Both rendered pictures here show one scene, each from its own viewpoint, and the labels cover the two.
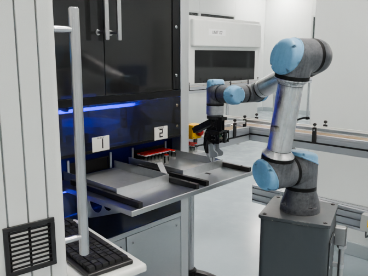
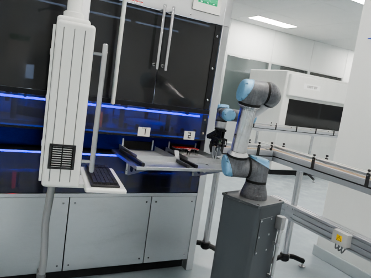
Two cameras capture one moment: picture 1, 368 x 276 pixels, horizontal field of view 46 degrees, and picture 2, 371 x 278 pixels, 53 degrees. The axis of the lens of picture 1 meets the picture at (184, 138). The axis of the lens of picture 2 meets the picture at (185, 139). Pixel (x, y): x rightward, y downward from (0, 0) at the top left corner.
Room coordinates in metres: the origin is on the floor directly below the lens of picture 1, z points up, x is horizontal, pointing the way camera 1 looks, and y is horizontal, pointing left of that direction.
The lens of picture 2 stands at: (-0.49, -0.70, 1.32)
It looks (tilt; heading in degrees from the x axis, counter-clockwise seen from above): 7 degrees down; 19
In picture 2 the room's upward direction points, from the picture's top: 8 degrees clockwise
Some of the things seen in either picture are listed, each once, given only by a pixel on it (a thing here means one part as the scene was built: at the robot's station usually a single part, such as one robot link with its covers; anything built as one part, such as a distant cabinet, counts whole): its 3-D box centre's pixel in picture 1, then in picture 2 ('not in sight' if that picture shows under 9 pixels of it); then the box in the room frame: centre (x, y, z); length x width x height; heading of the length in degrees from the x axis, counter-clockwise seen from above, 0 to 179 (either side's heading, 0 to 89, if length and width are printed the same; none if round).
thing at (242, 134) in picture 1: (207, 134); (236, 148); (2.50, -0.13, 0.92); 0.69 x 0.16 x 0.16; 137
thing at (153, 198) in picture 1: (159, 178); (174, 160); (1.76, 0.10, 0.87); 0.70 x 0.48 x 0.02; 137
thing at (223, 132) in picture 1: (216, 129); (219, 137); (1.86, -0.14, 1.06); 0.09 x 0.08 x 0.12; 47
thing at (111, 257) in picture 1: (77, 242); (100, 174); (1.24, 0.32, 0.82); 0.40 x 0.14 x 0.02; 39
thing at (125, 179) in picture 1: (115, 177); (146, 153); (1.68, 0.27, 0.90); 0.34 x 0.26 x 0.04; 47
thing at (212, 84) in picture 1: (216, 92); (222, 112); (1.86, -0.13, 1.22); 0.09 x 0.08 x 0.11; 31
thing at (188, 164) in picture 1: (174, 161); (192, 155); (1.93, 0.04, 0.90); 0.34 x 0.26 x 0.04; 47
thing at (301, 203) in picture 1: (300, 196); (254, 188); (1.61, -0.45, 0.84); 0.15 x 0.15 x 0.10
